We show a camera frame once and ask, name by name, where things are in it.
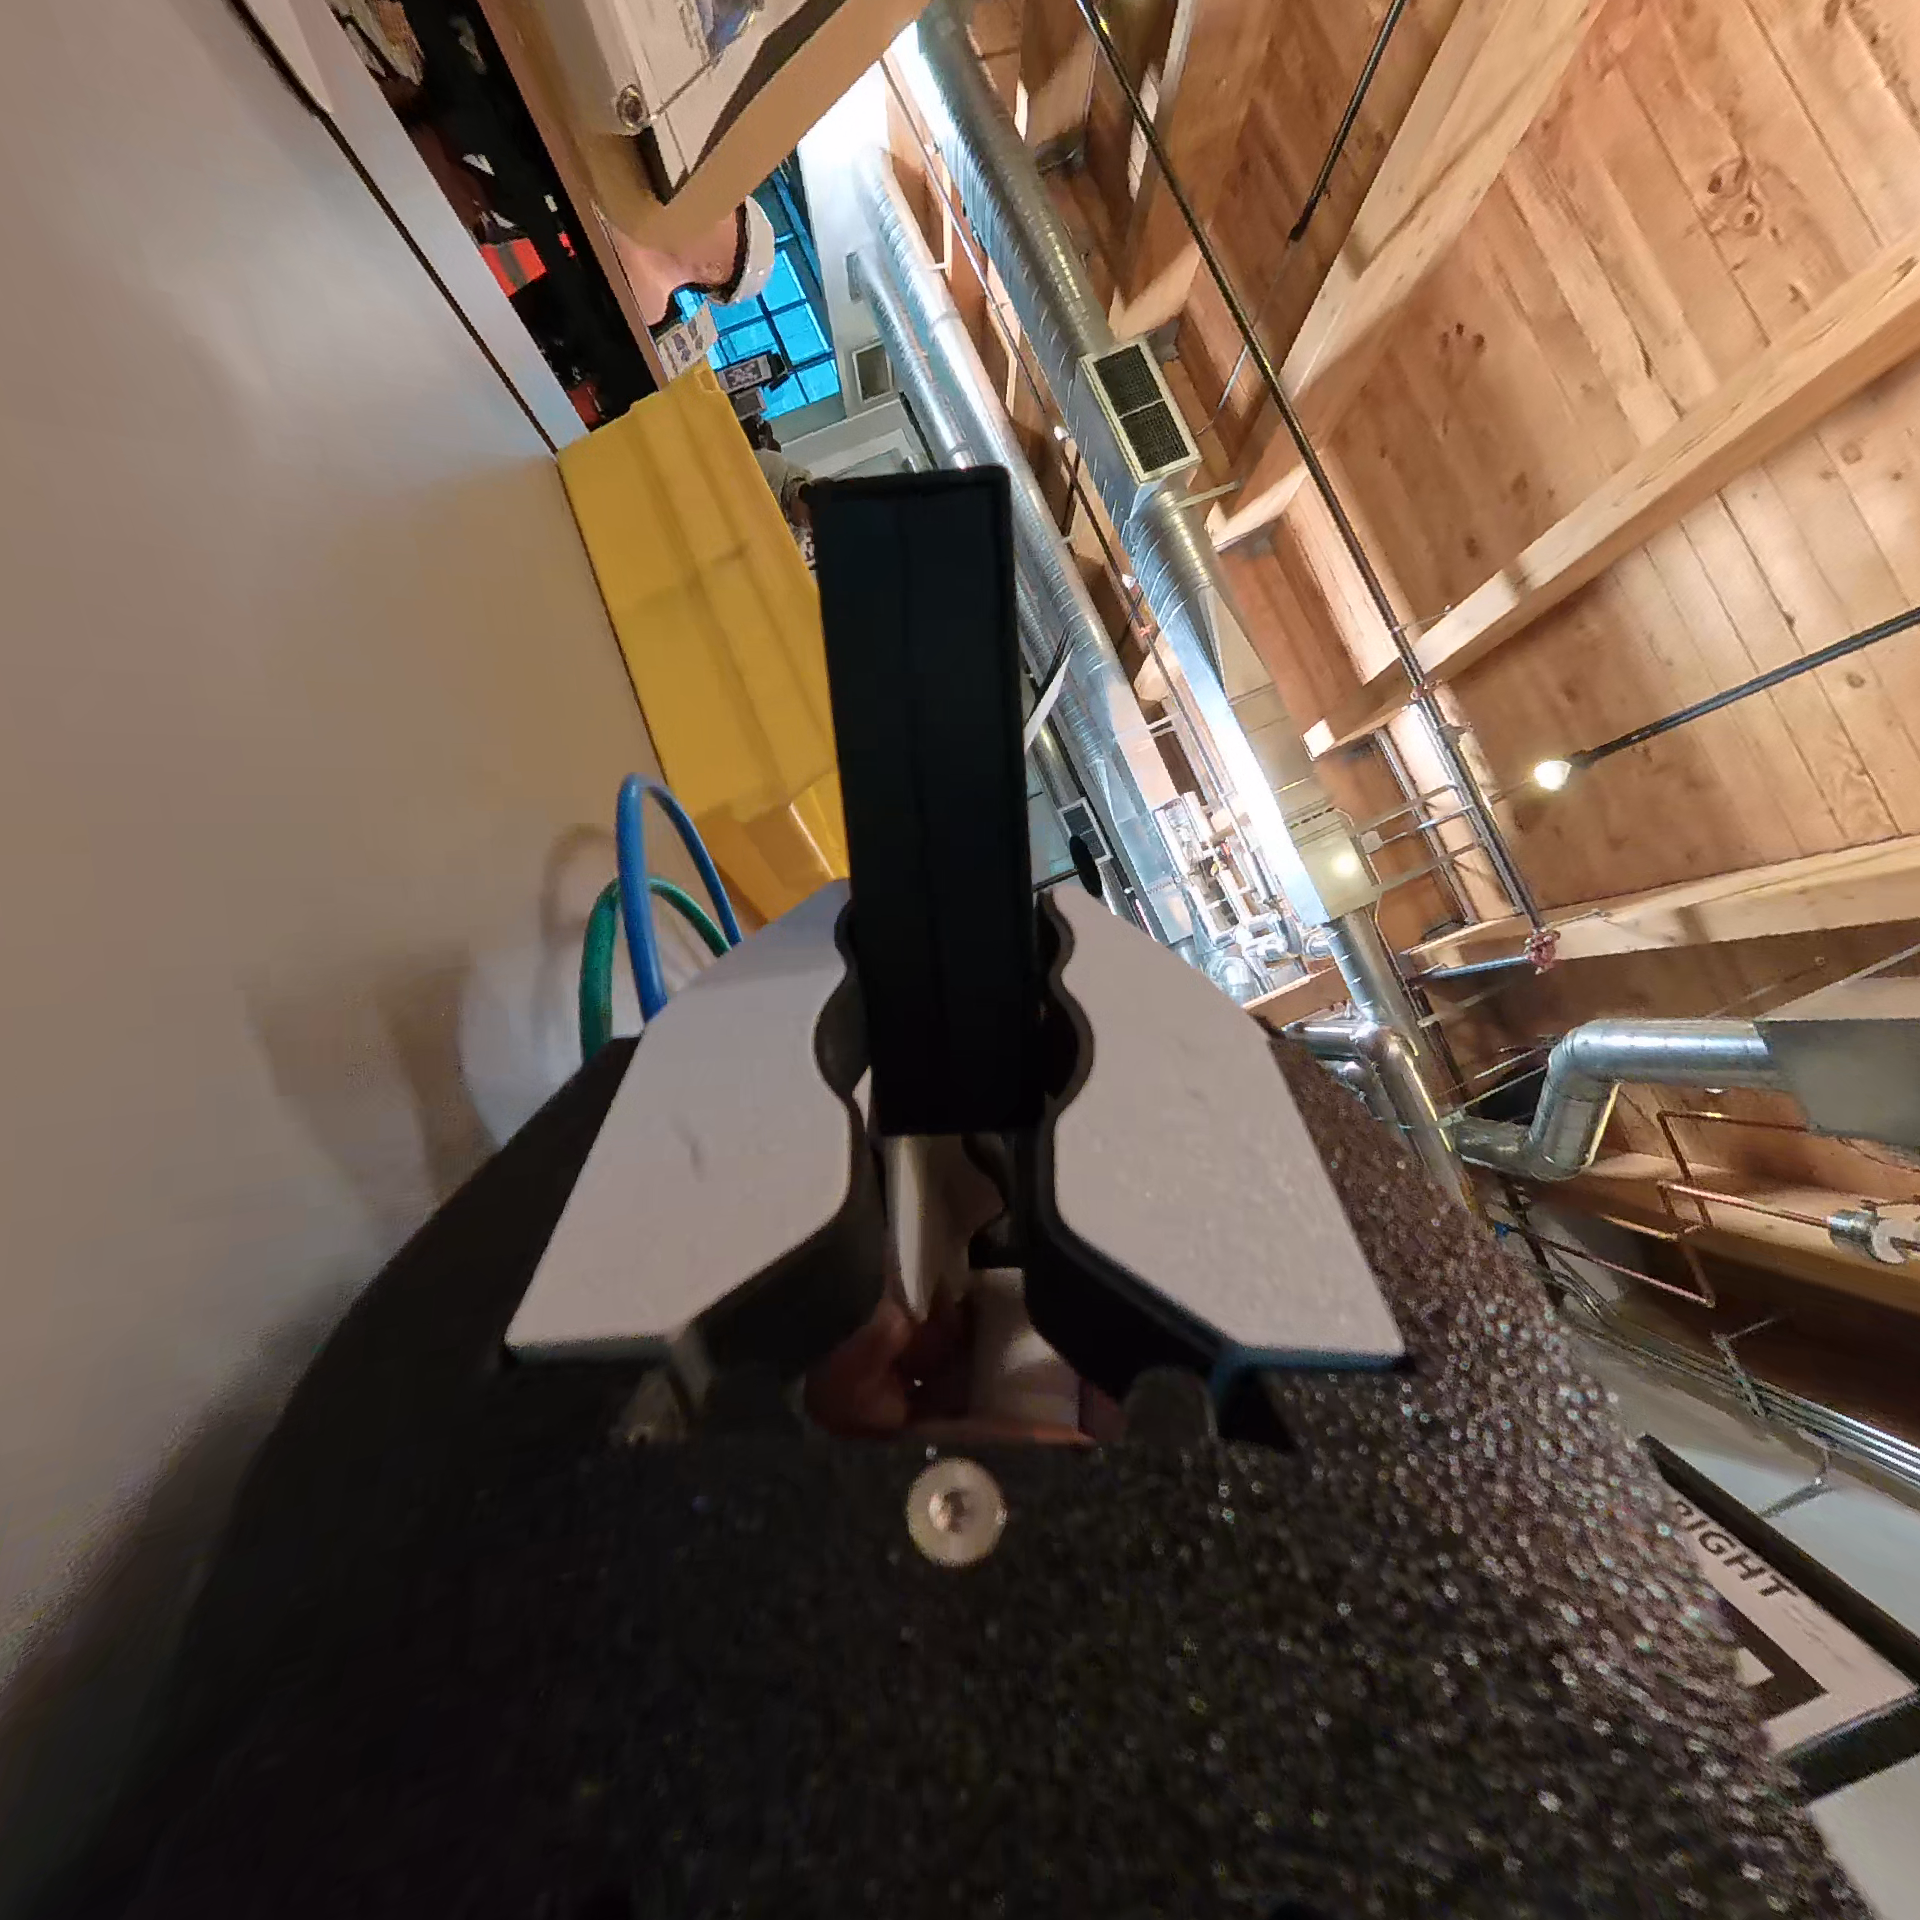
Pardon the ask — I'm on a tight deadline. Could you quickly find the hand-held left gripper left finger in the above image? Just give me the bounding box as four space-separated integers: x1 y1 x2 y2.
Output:
508 884 889 1404

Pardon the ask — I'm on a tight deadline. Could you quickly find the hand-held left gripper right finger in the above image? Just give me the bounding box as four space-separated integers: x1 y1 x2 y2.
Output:
1024 883 1409 1443

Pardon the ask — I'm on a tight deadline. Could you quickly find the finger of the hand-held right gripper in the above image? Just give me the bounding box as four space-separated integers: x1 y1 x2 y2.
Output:
883 1135 985 1309

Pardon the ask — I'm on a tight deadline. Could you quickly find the green ethernet cable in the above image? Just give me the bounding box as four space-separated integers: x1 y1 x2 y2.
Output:
577 878 737 1057

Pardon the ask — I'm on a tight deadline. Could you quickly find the blue ethernet cable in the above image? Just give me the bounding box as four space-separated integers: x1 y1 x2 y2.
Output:
616 773 746 1022

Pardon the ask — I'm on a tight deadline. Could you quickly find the black ethernet port block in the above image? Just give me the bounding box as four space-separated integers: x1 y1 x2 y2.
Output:
809 463 1041 1133

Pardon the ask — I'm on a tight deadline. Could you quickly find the yellow plastic bin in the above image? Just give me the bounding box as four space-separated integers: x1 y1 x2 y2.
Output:
558 356 854 924

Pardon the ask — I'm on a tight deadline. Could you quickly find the person's right hand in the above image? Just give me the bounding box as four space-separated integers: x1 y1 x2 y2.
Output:
808 1296 1121 1445

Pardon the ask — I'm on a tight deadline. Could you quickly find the shiny steel pipe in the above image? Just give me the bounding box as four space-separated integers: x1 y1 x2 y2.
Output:
1290 907 1501 1216

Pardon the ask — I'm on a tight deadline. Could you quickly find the black-framed white sign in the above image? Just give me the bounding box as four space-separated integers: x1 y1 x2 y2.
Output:
1642 1431 1920 1801

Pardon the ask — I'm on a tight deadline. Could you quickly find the thin dark ceiling pipe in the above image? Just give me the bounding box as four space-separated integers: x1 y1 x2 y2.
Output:
1072 0 1554 945

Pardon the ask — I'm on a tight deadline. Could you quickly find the black metal rod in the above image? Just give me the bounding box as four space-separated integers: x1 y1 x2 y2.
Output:
1568 607 1920 767

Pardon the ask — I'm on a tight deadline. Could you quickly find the large glazed window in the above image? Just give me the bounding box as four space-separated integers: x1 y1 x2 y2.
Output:
667 164 827 413

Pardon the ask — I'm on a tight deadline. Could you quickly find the white hard hat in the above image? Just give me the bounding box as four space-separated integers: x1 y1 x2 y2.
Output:
701 193 781 305

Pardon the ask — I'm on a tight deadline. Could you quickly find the orange safety vest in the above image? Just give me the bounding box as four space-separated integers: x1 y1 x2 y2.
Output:
480 223 578 301

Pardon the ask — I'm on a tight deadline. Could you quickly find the cardboard box with printed sheet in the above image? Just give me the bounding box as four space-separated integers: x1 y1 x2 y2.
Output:
480 0 933 248

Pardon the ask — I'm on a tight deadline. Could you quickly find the round metal elbow duct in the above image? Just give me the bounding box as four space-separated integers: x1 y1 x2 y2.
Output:
1464 1016 1772 1180

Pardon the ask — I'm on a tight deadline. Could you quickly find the rectangular metal duct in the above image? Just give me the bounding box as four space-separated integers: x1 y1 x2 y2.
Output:
1756 975 1920 1156

